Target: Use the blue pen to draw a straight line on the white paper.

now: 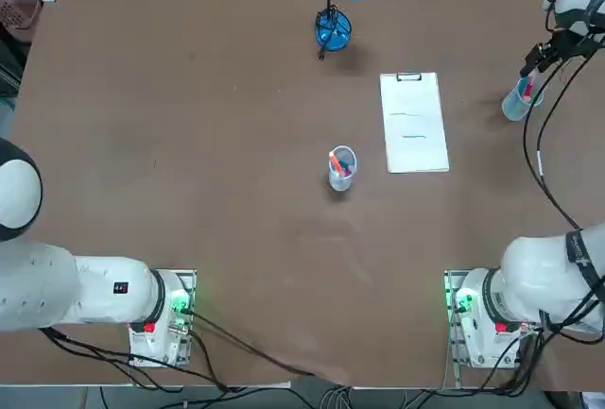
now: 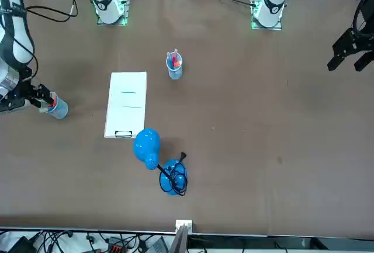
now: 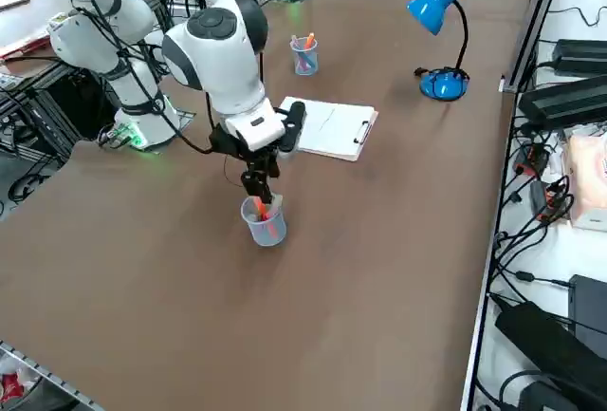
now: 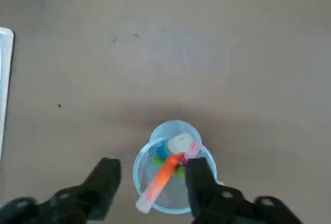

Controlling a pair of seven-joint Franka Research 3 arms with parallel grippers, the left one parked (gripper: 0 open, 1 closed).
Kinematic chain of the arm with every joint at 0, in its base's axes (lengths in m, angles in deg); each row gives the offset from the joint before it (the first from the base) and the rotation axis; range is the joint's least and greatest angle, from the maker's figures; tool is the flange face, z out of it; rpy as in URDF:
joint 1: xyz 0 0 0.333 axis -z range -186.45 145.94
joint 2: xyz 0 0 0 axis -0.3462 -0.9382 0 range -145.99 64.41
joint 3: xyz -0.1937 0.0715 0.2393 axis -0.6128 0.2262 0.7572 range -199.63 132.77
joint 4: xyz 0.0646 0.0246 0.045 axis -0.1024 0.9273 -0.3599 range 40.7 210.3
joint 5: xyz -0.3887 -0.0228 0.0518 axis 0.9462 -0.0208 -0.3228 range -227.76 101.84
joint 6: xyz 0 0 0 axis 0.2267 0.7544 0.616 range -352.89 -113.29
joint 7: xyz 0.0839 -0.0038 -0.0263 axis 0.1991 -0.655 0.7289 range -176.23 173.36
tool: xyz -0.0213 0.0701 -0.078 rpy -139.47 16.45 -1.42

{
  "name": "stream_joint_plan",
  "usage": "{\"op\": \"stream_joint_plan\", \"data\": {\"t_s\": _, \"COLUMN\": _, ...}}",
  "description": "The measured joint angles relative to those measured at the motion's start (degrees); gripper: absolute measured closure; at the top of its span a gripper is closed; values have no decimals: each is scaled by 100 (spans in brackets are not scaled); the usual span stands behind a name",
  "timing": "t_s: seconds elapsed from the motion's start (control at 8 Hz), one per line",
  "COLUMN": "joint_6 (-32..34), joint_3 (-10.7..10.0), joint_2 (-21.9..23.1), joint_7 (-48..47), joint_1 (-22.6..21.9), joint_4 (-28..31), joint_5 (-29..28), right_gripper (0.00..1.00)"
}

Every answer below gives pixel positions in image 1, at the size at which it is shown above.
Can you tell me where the red perforated bin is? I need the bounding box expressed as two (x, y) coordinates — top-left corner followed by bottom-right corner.
(0, 0), (44, 31)

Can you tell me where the tan clipboard with metal clip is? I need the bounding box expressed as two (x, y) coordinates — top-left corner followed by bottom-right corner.
(379, 72), (450, 175)

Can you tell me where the black lamp power cable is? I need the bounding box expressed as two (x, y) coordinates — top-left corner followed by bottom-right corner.
(315, 5), (354, 61)

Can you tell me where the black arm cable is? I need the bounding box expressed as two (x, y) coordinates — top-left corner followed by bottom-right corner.
(188, 312), (316, 377)
(522, 49), (596, 230)

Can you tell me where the white paper sheet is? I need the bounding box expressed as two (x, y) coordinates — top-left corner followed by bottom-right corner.
(380, 74), (449, 173)

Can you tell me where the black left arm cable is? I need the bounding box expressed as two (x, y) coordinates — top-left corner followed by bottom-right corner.
(188, 312), (316, 377)

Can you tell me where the clear blue plastic cup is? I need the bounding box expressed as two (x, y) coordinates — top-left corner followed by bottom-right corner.
(328, 145), (358, 192)
(501, 76), (545, 122)

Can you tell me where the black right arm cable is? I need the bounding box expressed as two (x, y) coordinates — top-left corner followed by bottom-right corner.
(522, 49), (596, 230)

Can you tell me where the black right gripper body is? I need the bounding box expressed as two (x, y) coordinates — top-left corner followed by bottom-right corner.
(543, 28), (602, 60)

